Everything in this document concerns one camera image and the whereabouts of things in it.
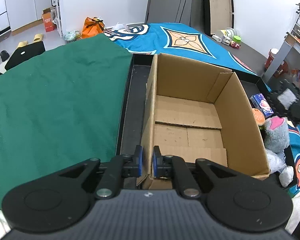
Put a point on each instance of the blue patterned blanket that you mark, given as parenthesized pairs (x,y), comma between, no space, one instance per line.
(195,105)

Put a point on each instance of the black chair back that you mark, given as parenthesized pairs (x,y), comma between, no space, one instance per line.
(25,53)

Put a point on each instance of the grey plush toy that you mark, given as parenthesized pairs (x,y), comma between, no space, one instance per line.
(276,140)

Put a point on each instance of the green cloth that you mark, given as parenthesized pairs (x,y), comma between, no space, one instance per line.
(60,108)

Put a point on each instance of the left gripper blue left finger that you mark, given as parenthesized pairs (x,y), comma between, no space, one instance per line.
(114,172)

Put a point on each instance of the grey low platform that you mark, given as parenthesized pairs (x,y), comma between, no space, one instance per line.
(252,58)

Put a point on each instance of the framed brown board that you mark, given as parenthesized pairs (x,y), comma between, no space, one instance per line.
(218,14)

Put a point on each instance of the orange bag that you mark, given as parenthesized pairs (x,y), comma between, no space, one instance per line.
(92,27)

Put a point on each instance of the brown cardboard box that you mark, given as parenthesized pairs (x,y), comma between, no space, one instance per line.
(190,119)

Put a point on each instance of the orange cardboard carton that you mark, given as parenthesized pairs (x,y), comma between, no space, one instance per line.
(47,17)

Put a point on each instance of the grey side table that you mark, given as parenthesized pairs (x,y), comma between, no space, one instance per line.
(290,42)

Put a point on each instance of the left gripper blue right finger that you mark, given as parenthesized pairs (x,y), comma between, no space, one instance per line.
(176,169)

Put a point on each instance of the white kitchen cabinet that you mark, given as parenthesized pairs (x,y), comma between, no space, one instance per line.
(23,12)

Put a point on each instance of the green lidded cup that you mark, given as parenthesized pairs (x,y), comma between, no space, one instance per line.
(237,39)

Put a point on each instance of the white fleece cloth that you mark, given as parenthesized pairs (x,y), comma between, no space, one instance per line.
(294,219)

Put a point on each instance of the burger squishy toy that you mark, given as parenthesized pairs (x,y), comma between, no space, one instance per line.
(259,117)

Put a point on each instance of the white jar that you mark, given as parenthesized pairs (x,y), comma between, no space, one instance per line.
(228,32)

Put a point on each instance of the blue tissue pack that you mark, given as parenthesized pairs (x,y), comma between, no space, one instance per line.
(260,103)

